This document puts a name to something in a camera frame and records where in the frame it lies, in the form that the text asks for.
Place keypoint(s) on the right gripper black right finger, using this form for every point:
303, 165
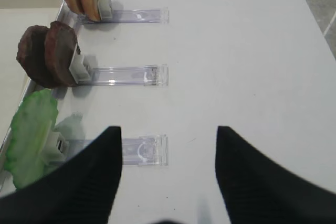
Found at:
255, 189

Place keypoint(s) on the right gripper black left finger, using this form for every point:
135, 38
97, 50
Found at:
81, 191

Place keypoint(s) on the green lettuce leaf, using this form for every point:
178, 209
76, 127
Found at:
39, 144

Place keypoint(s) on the outer brown meat patty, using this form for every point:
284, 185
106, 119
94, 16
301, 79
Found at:
31, 56

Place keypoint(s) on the brown meat patty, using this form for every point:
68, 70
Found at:
31, 56
60, 45

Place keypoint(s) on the inner brown meat patty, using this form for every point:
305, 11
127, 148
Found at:
60, 45

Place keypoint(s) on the white metal tray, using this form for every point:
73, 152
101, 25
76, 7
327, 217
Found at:
16, 17

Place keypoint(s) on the clear lettuce holder rail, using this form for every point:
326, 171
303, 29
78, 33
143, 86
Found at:
140, 151

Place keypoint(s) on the clear patty holder rail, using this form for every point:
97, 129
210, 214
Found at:
86, 72

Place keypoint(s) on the clear bread holder rail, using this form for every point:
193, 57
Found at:
109, 15

